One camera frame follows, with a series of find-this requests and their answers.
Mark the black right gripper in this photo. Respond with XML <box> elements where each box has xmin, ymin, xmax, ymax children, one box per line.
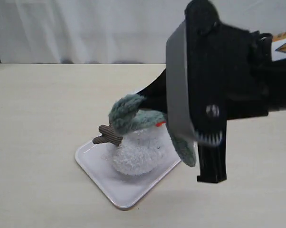
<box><xmin>137</xmin><ymin>0</ymin><xmax>269</xmax><ymax>145</ymax></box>

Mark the green fluffy scarf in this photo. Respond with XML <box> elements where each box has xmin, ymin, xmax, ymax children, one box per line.
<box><xmin>108</xmin><ymin>94</ymin><xmax>197</xmax><ymax>167</ymax></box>

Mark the white plush snowman toy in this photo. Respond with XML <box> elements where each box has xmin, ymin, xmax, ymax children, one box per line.
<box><xmin>92</xmin><ymin>124</ymin><xmax>171</xmax><ymax>176</ymax></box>

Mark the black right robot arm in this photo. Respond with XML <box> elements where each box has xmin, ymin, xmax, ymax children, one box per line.
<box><xmin>139</xmin><ymin>0</ymin><xmax>286</xmax><ymax>183</ymax></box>

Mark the white plastic tray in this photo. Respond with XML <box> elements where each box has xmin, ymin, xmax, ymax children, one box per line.
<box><xmin>74</xmin><ymin>91</ymin><xmax>183</xmax><ymax>210</ymax></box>

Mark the white backdrop curtain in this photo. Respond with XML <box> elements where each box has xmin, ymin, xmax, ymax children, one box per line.
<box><xmin>0</xmin><ymin>0</ymin><xmax>286</xmax><ymax>65</ymax></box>

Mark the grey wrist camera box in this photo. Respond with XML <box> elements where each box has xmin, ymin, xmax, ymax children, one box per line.
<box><xmin>166</xmin><ymin>21</ymin><xmax>195</xmax><ymax>144</ymax></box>

